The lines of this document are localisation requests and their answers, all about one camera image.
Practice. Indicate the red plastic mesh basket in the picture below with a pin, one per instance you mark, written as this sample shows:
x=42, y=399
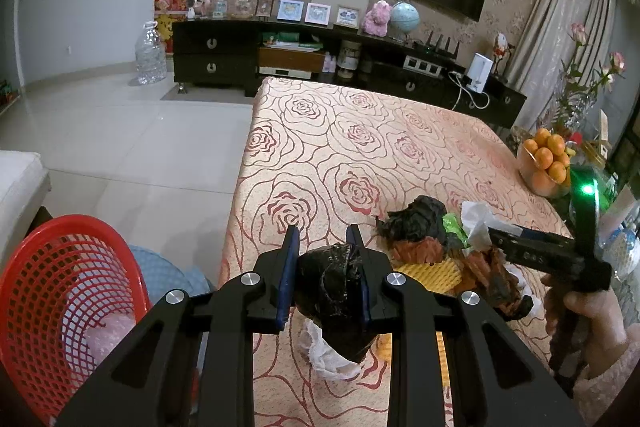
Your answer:
x=64, y=278

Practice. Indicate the black tv cabinet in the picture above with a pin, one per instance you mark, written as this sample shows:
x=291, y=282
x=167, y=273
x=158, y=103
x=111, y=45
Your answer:
x=240, y=54

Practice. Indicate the blue-green globe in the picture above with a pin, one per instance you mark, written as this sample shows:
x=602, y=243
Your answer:
x=404, y=18

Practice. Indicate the black wifi router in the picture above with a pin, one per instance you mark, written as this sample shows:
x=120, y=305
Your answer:
x=441, y=46

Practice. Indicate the glass bowl of oranges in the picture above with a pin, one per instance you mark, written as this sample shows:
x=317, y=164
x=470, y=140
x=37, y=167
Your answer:
x=544, y=162

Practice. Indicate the brown black crumpled wrapper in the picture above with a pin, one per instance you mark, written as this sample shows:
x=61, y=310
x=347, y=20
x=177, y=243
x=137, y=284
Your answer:
x=482, y=271

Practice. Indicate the black plastic bag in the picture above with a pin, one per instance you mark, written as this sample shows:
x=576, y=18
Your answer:
x=322, y=294

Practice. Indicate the white router box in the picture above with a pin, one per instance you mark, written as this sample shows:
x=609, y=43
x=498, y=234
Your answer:
x=478, y=72

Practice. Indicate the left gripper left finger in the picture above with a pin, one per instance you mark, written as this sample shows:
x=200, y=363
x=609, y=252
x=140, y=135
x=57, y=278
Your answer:
x=285, y=272

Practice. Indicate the light blue plastic stool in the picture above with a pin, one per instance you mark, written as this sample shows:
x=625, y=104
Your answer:
x=161, y=276

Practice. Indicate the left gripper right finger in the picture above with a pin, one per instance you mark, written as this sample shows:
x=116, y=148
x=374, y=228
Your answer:
x=357, y=276

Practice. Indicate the green snack wrapper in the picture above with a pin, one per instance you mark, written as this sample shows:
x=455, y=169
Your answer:
x=452, y=225

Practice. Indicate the person's right hand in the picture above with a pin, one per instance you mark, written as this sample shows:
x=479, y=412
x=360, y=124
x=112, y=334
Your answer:
x=608, y=339

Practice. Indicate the white framed picture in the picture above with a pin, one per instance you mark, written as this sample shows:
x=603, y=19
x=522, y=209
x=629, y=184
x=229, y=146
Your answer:
x=318, y=14

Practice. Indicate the black crumpled paper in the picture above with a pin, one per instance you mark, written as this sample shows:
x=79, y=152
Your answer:
x=423, y=218

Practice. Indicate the rose pattern tablecloth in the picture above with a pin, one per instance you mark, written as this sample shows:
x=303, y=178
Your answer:
x=323, y=157

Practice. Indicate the clear large water bottle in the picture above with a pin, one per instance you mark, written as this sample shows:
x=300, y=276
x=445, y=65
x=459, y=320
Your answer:
x=150, y=55

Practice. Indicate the glass vase with roses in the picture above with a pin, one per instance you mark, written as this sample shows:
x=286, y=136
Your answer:
x=582, y=91

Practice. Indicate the small framed photo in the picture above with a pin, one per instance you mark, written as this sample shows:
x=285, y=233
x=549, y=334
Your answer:
x=264, y=8

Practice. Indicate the pink plush toy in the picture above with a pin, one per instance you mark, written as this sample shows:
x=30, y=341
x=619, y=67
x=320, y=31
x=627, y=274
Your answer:
x=375, y=22

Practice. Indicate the beige curtain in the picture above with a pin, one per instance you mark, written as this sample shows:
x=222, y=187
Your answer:
x=563, y=41

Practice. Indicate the blue framed picture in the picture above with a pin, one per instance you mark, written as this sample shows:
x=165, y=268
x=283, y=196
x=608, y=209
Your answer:
x=290, y=10

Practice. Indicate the white tissue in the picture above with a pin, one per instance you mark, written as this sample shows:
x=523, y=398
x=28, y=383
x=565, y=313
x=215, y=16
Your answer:
x=477, y=219

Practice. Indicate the white crumpled paper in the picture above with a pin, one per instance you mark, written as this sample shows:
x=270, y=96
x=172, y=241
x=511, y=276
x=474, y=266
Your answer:
x=323, y=359

